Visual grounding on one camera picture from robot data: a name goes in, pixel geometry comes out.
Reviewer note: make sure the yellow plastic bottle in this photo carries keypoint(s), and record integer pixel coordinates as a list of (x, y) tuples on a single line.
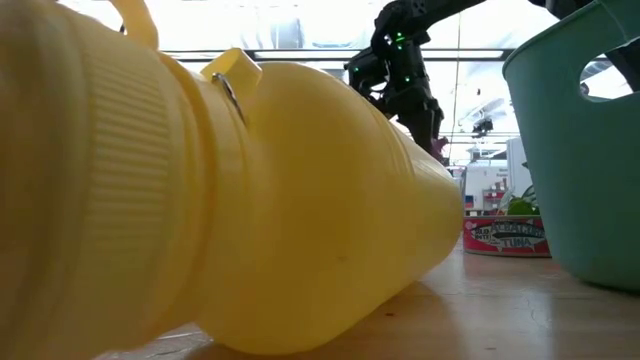
[(250, 200)]

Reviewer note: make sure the teal plastic basket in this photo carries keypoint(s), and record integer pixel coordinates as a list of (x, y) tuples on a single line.
[(575, 175)]

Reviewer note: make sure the green plant white pot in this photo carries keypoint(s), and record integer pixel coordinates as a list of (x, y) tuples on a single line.
[(522, 206)]

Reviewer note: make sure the black ceiling camera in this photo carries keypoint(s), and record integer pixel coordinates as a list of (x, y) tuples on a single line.
[(482, 127)]

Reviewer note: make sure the red label tuna can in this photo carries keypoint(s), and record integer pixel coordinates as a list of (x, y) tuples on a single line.
[(505, 237)]

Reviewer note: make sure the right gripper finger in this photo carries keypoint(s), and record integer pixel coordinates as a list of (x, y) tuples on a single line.
[(425, 135)]

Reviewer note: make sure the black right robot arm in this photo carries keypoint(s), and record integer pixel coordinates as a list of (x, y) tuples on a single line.
[(400, 20)]

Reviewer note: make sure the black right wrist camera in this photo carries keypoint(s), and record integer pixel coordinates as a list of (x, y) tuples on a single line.
[(365, 70)]

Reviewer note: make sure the white cabinet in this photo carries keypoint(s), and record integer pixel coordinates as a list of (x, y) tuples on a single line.
[(517, 160)]

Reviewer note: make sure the black light bar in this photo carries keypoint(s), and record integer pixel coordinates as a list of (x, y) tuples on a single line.
[(310, 54)]

